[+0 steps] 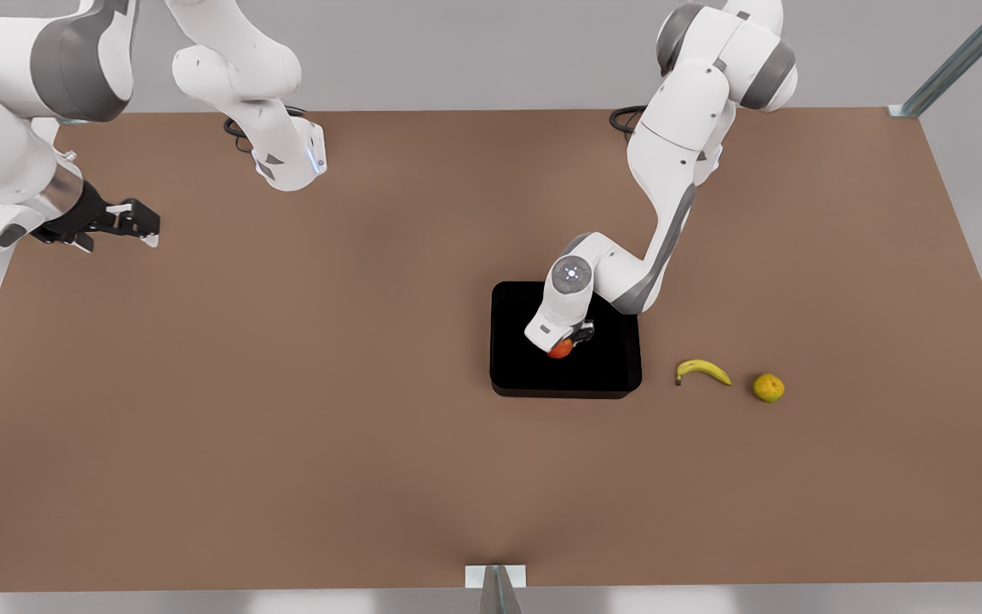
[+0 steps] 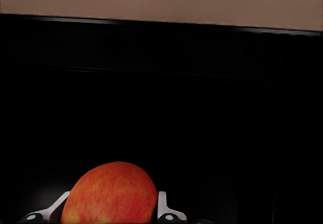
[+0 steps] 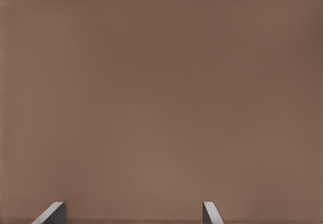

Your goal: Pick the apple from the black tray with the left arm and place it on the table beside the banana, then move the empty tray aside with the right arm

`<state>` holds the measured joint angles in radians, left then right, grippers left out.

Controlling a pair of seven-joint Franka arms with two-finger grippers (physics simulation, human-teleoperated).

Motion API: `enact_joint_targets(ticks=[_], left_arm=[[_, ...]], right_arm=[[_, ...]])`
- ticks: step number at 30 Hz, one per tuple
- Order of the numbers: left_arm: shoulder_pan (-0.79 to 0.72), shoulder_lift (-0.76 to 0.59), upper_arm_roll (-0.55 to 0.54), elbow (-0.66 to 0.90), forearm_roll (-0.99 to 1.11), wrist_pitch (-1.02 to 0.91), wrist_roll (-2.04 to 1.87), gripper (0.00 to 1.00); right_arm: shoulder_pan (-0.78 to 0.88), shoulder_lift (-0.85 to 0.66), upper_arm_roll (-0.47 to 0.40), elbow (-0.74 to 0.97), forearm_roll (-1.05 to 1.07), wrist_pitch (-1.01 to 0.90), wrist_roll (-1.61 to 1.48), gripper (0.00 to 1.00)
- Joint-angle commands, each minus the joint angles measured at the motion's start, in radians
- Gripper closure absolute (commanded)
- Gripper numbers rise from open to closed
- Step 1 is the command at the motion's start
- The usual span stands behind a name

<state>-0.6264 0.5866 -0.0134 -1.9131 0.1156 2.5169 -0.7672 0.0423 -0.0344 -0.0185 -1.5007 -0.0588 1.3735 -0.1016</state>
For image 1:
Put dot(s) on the red apple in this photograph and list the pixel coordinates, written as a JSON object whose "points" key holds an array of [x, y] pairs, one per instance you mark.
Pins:
{"points": [[559, 348]]}

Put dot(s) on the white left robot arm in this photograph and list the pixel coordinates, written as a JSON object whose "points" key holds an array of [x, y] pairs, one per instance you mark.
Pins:
{"points": [[670, 153]]}

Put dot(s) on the black rectangular tray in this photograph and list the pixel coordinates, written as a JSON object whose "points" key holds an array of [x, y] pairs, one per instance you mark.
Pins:
{"points": [[568, 375]]}

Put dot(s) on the yellow banana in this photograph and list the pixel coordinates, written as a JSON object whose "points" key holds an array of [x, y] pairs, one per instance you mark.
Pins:
{"points": [[704, 369]]}

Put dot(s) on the yellow-green orange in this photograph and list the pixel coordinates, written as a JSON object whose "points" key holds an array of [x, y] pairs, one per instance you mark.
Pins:
{"points": [[768, 388]]}

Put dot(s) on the silver frame post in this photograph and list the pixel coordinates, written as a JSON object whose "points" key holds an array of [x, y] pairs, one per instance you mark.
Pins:
{"points": [[497, 588], [960, 60]]}

